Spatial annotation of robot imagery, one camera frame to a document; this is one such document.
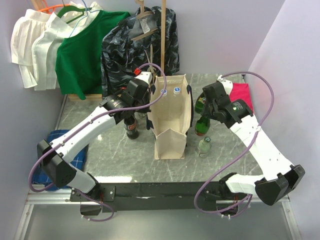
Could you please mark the green Perrier bottle upright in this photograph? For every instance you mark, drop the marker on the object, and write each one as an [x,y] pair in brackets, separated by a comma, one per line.
[199,104]

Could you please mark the orange hanger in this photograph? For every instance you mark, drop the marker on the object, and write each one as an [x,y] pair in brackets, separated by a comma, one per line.
[45,8]

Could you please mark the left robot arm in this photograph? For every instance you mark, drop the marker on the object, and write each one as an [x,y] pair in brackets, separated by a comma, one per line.
[55,157]

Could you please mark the dark patterned hanging shirt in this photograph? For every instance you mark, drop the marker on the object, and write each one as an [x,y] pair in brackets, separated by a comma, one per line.
[127,46]

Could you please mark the green perrier bottle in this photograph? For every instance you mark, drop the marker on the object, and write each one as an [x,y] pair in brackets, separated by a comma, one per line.
[202,126]
[199,104]

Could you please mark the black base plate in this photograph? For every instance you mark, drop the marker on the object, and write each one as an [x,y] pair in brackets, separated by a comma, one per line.
[164,195]

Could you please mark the white hanging blouse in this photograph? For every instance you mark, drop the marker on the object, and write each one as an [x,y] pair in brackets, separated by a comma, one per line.
[34,43]

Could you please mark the pink folded t-shirt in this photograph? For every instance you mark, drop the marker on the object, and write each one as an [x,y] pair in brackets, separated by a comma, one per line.
[241,91]

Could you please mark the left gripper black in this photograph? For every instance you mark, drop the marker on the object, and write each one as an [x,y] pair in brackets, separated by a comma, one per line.
[147,96]

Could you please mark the wooden clothes rack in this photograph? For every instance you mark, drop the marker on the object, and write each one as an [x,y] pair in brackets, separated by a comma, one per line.
[169,48]

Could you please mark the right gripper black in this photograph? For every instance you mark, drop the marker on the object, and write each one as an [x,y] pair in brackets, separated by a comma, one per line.
[206,111]

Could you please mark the clear Chang soda bottle right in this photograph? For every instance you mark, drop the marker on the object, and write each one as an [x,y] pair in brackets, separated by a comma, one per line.
[204,147]

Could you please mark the green hanging t-shirt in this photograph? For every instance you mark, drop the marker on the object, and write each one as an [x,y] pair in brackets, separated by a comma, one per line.
[78,59]

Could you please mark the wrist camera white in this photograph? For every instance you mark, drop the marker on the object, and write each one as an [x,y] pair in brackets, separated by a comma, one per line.
[227,84]
[145,76]

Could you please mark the cream canvas tote bag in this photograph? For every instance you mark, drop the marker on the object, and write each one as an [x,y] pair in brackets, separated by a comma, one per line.
[170,119]

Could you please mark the green hanger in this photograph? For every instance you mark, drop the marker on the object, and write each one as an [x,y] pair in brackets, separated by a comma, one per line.
[70,13]

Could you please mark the wooden hanger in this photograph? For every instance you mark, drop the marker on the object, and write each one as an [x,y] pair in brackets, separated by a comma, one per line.
[145,23]

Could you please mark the Coca-Cola glass bottle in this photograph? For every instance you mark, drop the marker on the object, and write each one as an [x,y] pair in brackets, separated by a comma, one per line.
[130,125]

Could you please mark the aluminium rail frame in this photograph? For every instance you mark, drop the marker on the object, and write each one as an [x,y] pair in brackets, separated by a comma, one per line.
[95,204]

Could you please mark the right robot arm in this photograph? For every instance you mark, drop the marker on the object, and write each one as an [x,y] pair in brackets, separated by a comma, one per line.
[279,176]

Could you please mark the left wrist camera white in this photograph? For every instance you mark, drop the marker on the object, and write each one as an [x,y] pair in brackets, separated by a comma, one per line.
[145,76]

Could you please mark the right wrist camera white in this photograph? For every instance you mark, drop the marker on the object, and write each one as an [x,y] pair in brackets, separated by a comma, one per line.
[227,84]

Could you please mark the blue plaid cloth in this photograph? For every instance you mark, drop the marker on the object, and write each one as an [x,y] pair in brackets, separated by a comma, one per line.
[42,176]

